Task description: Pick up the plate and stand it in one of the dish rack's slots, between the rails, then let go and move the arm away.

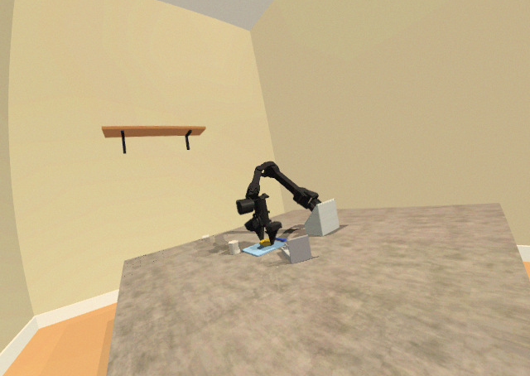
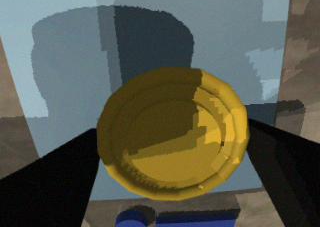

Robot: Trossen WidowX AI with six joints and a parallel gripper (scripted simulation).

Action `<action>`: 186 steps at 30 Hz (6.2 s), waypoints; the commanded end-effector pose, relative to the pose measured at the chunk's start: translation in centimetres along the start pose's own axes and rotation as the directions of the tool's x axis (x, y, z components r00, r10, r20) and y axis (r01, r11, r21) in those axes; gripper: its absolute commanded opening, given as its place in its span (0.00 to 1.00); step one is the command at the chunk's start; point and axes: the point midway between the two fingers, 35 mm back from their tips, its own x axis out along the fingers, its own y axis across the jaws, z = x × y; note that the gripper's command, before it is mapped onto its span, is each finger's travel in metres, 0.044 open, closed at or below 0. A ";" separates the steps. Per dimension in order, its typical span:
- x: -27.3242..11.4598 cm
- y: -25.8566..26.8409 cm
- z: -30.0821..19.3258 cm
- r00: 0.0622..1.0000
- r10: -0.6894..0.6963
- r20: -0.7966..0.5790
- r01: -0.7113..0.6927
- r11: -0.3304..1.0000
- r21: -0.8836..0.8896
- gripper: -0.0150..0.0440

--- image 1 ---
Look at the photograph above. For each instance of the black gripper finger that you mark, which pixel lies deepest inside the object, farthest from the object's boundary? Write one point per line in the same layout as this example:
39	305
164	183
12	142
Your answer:
260	233
272	236

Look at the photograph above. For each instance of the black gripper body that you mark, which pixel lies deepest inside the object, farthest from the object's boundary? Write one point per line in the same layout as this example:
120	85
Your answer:
265	219

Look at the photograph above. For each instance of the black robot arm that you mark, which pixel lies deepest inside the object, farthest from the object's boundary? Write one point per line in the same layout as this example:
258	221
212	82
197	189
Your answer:
253	202

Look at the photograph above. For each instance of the white cylinder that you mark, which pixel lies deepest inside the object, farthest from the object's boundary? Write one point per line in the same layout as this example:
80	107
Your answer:
234	247

